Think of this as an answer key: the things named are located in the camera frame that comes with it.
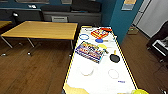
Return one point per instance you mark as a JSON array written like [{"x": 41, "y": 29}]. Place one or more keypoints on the yellow air hockey table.
[{"x": 100, "y": 81}]

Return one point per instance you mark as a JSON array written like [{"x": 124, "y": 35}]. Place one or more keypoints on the glass wall window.
[{"x": 30, "y": 1}]

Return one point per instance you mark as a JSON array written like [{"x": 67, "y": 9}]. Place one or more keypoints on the yellow air hockey puck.
[{"x": 140, "y": 92}]

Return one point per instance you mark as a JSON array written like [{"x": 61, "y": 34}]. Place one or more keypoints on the white wall outlet strip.
[{"x": 32, "y": 6}]

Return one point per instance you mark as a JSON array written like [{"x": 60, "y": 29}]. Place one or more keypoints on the colourful game box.
[{"x": 89, "y": 51}]

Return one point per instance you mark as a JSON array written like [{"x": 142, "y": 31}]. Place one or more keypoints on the long yellow wooden table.
[
  {"x": 43, "y": 30},
  {"x": 4, "y": 24}
]

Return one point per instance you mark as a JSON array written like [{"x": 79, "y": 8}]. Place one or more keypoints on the yellow framed wall notice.
[{"x": 129, "y": 4}]

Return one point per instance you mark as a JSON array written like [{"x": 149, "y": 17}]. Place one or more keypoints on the brown cardboard box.
[{"x": 133, "y": 30}]

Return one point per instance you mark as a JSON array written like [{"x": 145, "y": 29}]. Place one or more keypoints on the black air hockey striker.
[{"x": 114, "y": 58}]

